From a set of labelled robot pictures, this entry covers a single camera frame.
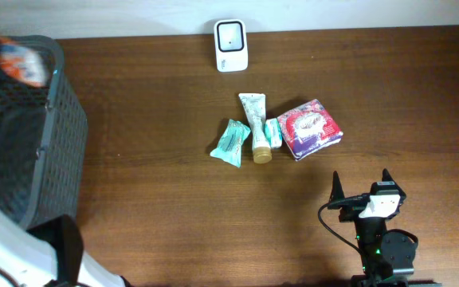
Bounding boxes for orange white packet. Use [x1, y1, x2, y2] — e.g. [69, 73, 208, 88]
[0, 36, 49, 88]

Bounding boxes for pink floral pad package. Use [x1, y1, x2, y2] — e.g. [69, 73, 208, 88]
[277, 99, 343, 161]

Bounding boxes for small green tissue packet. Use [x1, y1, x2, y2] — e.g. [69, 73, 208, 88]
[265, 118, 283, 149]

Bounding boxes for teal wipes packet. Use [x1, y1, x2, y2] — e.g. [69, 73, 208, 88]
[210, 120, 251, 168]

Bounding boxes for white tube gold cap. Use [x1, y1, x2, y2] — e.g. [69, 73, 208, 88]
[238, 93, 272, 164]

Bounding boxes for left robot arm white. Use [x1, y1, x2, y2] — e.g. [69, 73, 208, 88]
[0, 36, 127, 286]

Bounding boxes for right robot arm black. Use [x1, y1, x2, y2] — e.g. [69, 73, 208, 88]
[318, 170, 439, 287]

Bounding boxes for white barcode scanner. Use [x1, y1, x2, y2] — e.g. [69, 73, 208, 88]
[214, 19, 249, 73]

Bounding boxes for grey plastic mesh basket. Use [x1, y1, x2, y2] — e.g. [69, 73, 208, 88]
[0, 35, 88, 229]

